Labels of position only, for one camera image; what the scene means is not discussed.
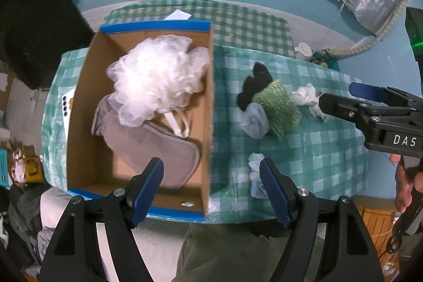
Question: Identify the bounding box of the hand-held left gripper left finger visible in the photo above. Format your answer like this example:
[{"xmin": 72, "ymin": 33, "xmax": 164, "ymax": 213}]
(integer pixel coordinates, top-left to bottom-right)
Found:
[{"xmin": 39, "ymin": 157, "xmax": 165, "ymax": 282}]

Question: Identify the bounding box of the green mesh scrubber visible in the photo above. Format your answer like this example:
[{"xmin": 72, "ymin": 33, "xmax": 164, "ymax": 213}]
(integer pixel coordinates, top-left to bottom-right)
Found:
[{"xmin": 253, "ymin": 79, "xmax": 302, "ymax": 141}]

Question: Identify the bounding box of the white mesh bath pouf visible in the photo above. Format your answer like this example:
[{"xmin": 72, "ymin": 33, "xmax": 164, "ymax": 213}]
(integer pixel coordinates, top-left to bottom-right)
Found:
[{"xmin": 106, "ymin": 35, "xmax": 209, "ymax": 128}]

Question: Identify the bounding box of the yellow box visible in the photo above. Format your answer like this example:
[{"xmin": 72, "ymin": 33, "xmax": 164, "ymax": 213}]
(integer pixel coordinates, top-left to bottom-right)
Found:
[{"xmin": 11, "ymin": 146, "xmax": 45, "ymax": 185}]

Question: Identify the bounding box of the white paper sheet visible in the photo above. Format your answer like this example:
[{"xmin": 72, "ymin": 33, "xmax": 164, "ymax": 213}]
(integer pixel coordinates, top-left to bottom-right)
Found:
[{"xmin": 163, "ymin": 9, "xmax": 191, "ymax": 21}]

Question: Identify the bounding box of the teal checked plastic tablecloth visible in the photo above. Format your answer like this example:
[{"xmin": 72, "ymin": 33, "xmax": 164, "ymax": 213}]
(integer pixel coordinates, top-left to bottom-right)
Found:
[{"xmin": 41, "ymin": 46, "xmax": 369, "ymax": 223}]

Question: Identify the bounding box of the white bluish cloth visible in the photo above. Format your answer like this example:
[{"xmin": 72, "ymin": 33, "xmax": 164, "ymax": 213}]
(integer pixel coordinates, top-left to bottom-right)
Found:
[{"xmin": 249, "ymin": 152, "xmax": 270, "ymax": 198}]

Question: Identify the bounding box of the green cream checked tablecloth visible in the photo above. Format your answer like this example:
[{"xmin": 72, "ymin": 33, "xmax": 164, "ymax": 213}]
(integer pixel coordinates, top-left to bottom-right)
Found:
[{"xmin": 99, "ymin": 0, "xmax": 295, "ymax": 56}]

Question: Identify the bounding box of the thick beige rope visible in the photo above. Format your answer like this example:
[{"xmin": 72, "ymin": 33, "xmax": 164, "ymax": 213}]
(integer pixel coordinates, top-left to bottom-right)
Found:
[{"xmin": 340, "ymin": 0, "xmax": 407, "ymax": 56}]

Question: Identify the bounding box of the teal cardboard box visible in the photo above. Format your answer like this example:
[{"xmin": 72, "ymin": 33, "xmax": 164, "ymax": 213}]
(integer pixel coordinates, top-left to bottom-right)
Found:
[{"xmin": 0, "ymin": 148, "xmax": 10, "ymax": 188}]

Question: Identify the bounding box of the orange wooden stool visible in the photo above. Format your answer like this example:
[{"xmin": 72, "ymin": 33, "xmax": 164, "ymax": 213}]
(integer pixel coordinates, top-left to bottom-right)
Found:
[{"xmin": 352, "ymin": 198, "xmax": 402, "ymax": 256}]

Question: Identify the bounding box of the white seat cushion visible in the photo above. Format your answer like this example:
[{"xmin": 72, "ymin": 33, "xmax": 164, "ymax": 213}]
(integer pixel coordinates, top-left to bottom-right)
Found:
[{"xmin": 40, "ymin": 186, "xmax": 186, "ymax": 282}]

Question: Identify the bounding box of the teal patterned cloth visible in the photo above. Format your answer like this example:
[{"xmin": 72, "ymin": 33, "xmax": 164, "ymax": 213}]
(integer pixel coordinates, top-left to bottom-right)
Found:
[{"xmin": 309, "ymin": 51, "xmax": 339, "ymax": 72}]

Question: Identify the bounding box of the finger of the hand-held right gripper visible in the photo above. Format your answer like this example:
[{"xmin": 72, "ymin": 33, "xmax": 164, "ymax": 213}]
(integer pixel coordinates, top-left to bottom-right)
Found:
[
  {"xmin": 348, "ymin": 82, "xmax": 423, "ymax": 109},
  {"xmin": 318, "ymin": 92, "xmax": 423, "ymax": 131}
]

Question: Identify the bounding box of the person's right hand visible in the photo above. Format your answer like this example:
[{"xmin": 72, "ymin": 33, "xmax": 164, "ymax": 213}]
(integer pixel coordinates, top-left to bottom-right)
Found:
[{"xmin": 389, "ymin": 152, "xmax": 423, "ymax": 214}]

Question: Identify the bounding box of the light blue sock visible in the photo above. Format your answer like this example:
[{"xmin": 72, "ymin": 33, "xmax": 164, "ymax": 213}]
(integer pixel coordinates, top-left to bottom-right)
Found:
[{"xmin": 240, "ymin": 103, "xmax": 271, "ymax": 139}]

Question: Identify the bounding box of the black sock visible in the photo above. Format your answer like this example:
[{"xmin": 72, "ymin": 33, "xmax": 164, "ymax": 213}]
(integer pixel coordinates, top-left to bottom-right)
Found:
[{"xmin": 237, "ymin": 61, "xmax": 273, "ymax": 112}]

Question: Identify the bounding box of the cardboard box with blue edges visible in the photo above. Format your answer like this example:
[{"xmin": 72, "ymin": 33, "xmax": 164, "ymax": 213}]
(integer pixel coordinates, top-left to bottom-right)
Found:
[{"xmin": 66, "ymin": 20, "xmax": 215, "ymax": 223}]

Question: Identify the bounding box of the white smartphone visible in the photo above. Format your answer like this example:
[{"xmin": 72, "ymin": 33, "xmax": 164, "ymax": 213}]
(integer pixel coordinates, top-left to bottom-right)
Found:
[{"xmin": 61, "ymin": 89, "xmax": 77, "ymax": 134}]

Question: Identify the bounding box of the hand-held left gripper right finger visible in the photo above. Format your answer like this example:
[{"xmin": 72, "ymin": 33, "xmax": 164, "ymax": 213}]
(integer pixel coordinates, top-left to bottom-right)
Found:
[{"xmin": 259, "ymin": 158, "xmax": 385, "ymax": 282}]

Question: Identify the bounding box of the grey slipper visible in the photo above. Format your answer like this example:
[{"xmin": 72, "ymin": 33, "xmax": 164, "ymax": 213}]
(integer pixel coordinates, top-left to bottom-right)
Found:
[{"xmin": 91, "ymin": 95, "xmax": 203, "ymax": 189}]

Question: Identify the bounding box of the white cup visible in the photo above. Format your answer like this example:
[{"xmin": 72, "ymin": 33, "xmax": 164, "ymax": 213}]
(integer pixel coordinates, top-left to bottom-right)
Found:
[{"xmin": 294, "ymin": 42, "xmax": 313, "ymax": 61}]

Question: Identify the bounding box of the grey clothes pile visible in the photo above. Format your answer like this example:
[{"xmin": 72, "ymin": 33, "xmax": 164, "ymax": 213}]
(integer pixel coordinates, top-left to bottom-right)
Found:
[{"xmin": 7, "ymin": 184, "xmax": 53, "ymax": 269}]

